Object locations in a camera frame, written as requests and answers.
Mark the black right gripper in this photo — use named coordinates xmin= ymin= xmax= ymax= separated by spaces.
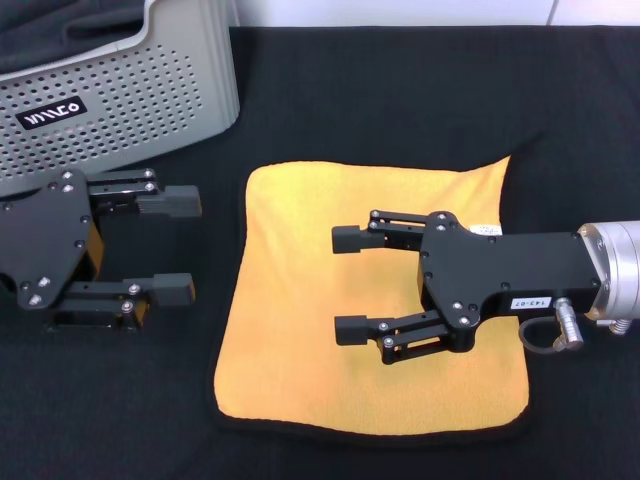
xmin=331 ymin=209 xmax=602 ymax=366

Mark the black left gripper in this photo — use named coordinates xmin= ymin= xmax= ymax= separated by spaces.
xmin=0 ymin=167 xmax=203 ymax=332

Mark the yellow towel with dark trim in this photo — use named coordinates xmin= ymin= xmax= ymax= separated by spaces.
xmin=205 ymin=154 xmax=532 ymax=439

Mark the grey perforated storage box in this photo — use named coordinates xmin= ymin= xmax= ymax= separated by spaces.
xmin=0 ymin=0 xmax=242 ymax=197

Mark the black tablecloth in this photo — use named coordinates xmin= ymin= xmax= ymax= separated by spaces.
xmin=0 ymin=24 xmax=640 ymax=480

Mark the dark grey cloth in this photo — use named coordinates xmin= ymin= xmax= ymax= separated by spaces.
xmin=0 ymin=0 xmax=152 ymax=76

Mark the grey cable with metal plug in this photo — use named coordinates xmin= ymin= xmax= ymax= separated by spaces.
xmin=519 ymin=297 xmax=631 ymax=354

